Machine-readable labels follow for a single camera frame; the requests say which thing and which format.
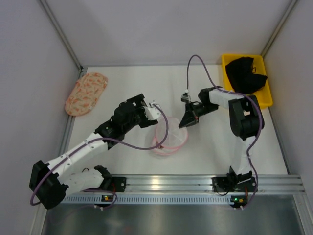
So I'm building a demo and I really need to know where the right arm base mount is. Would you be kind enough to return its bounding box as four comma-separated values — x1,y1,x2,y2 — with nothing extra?
212,176,256,196

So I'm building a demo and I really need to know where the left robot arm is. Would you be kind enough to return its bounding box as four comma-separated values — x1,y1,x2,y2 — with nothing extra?
29,94,163,210

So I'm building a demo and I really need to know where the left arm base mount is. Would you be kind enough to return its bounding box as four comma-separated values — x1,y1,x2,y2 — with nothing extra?
84,176,127,192

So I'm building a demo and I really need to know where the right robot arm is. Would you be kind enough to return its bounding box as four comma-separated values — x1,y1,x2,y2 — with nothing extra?
179,86,264,184

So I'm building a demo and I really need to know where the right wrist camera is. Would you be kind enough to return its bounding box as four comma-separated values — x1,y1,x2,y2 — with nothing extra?
180,92,191,103

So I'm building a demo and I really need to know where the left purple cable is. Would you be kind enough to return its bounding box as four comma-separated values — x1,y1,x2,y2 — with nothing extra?
29,104,169,211

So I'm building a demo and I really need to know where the black bra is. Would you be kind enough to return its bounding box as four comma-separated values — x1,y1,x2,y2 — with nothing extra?
225,57,268,94

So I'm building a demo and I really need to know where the aluminium frame rail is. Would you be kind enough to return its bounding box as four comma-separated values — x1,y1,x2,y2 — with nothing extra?
40,174,306,194

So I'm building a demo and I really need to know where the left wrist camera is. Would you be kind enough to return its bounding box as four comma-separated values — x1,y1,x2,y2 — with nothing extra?
144,101,162,120

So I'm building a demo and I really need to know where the perforated cable duct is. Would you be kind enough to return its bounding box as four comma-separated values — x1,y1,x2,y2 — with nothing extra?
62,193,234,205

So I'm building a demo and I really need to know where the purple cable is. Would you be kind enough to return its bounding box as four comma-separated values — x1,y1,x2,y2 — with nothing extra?
29,104,169,211
185,54,264,211

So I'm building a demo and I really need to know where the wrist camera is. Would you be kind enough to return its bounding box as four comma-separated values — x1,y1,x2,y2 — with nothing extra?
180,92,191,103
144,101,162,120

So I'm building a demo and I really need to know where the orange patterned laundry bag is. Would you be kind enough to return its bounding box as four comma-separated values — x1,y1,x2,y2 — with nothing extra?
65,72,108,117

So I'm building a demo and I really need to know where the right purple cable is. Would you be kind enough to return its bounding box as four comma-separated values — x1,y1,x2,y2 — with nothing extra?
185,54,264,211

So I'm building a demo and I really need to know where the yellow plastic tray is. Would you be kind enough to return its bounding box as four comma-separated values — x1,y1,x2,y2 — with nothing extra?
222,53,273,109

